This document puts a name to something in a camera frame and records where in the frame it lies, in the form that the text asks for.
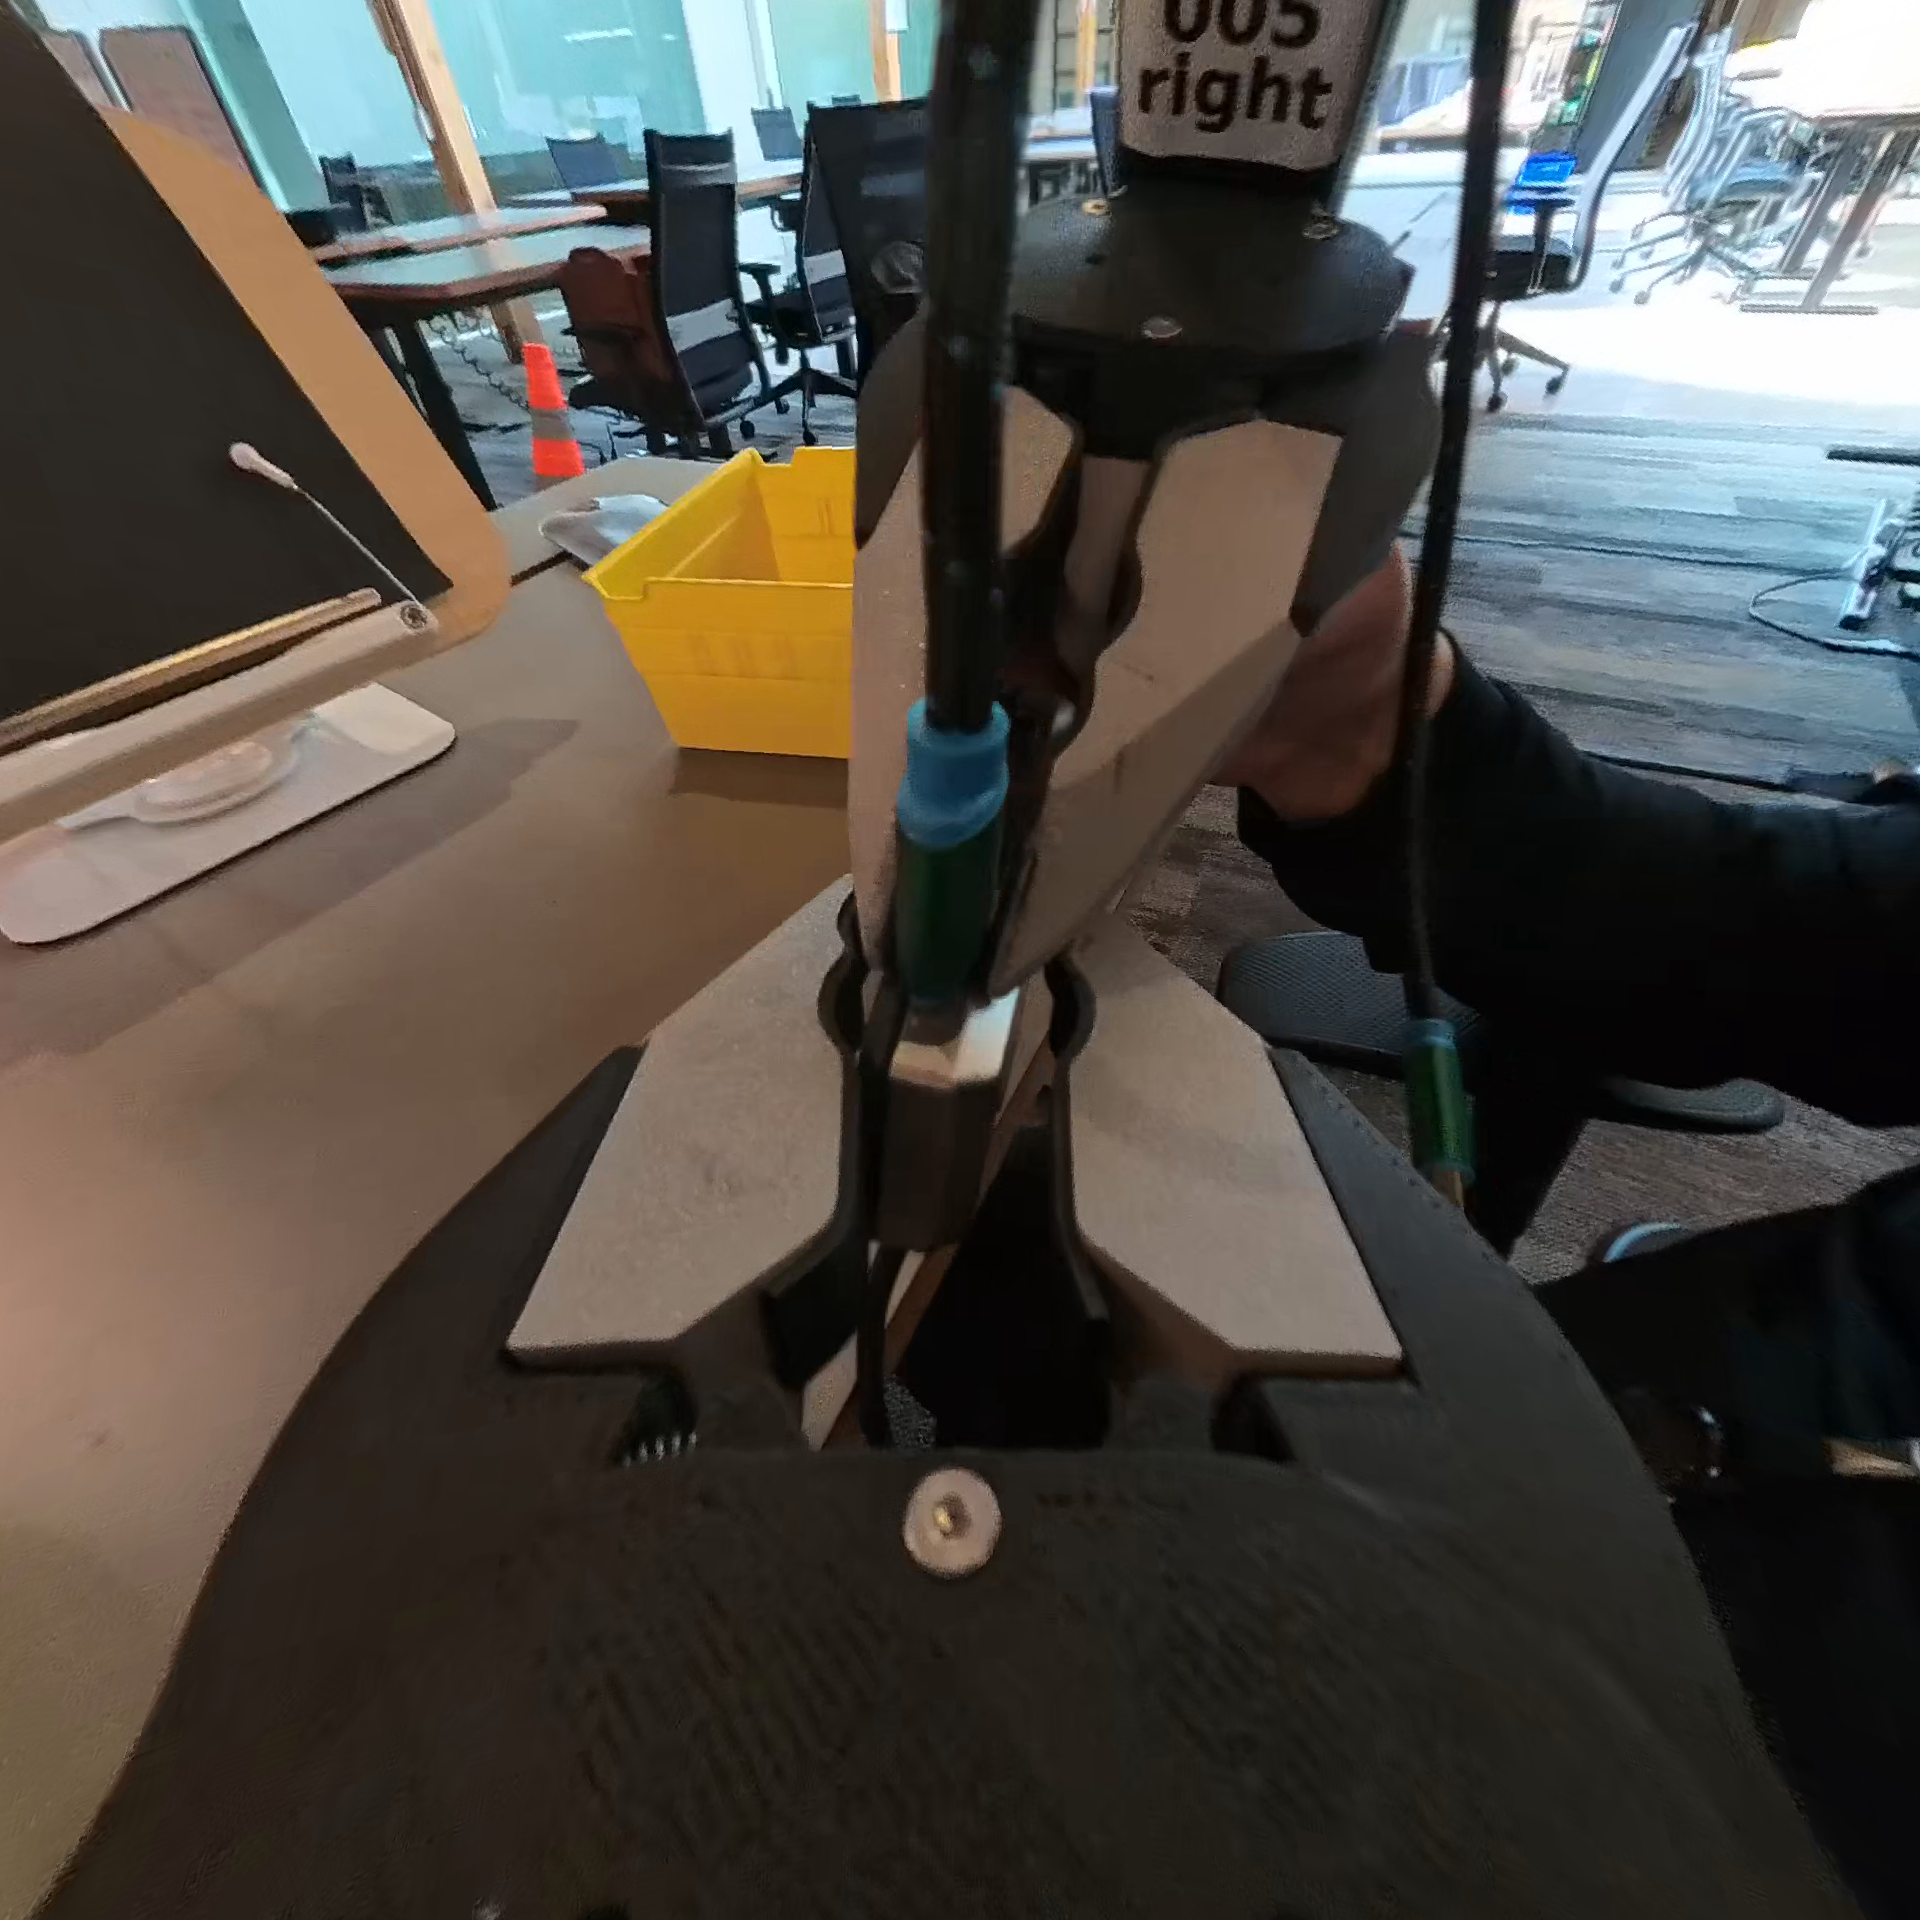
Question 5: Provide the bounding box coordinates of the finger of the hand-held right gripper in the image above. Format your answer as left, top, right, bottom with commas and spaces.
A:
848, 375, 1088, 986
983, 417, 1345, 999

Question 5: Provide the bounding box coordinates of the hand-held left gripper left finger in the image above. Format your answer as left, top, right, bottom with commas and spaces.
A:
506, 884, 880, 1384

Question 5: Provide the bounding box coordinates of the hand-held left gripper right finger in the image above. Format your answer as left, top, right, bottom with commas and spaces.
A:
1053, 933, 1407, 1378

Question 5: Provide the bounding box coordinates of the yellow plastic bin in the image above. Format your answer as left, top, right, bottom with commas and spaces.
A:
582, 449, 864, 760

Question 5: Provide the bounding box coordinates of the black hdmi port hub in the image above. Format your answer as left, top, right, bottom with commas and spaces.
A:
854, 997, 1029, 1450

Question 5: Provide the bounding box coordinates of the person's right forearm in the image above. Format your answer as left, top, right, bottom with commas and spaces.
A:
1236, 645, 1920, 1128

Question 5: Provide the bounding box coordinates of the person's right hand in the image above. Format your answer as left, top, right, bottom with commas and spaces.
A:
1215, 546, 1456, 823

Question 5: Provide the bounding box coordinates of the grey flat pad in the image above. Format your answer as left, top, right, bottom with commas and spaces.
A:
540, 497, 670, 570

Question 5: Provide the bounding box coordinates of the black office chair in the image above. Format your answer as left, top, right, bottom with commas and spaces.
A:
1476, 23, 1704, 407
801, 96, 940, 394
645, 129, 810, 460

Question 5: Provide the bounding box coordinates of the orange traffic cone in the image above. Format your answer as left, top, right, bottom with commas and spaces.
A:
520, 345, 586, 482

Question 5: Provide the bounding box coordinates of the person's black trouser leg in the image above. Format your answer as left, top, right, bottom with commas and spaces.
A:
1476, 1079, 1920, 1920

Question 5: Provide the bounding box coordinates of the white tethered pin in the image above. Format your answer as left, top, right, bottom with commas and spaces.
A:
229, 442, 436, 633

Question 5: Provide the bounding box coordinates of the black board on white stand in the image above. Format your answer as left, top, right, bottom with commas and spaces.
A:
0, 17, 512, 947

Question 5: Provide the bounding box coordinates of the brown perforated board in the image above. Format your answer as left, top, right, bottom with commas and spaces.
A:
96, 23, 264, 184

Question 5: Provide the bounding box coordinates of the wooden post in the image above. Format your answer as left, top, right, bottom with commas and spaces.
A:
374, 0, 505, 220

